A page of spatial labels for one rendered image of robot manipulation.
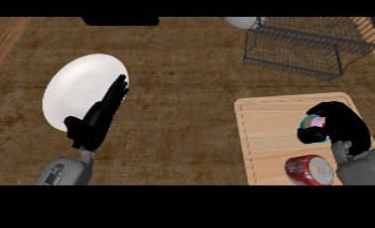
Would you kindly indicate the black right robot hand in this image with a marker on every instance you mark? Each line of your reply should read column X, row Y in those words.
column 346, row 123

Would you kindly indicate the black appliance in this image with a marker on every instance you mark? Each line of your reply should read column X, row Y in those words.
column 122, row 21

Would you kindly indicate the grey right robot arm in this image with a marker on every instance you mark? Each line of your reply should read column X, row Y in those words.
column 356, row 167

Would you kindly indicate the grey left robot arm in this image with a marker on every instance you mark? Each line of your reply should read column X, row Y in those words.
column 66, row 171

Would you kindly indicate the pale wooden cutting board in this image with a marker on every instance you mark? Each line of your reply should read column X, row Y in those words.
column 274, row 129

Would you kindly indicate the white plate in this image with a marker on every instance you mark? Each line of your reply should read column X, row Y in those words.
column 80, row 88

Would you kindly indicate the red can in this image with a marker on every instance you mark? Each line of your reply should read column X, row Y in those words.
column 311, row 170

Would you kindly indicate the white bowl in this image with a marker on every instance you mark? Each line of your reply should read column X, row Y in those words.
column 241, row 22

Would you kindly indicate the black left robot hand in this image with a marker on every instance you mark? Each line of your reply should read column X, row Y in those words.
column 100, row 114

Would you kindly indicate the pink cupcake with teal wrapper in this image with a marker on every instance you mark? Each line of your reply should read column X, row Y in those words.
column 314, row 122

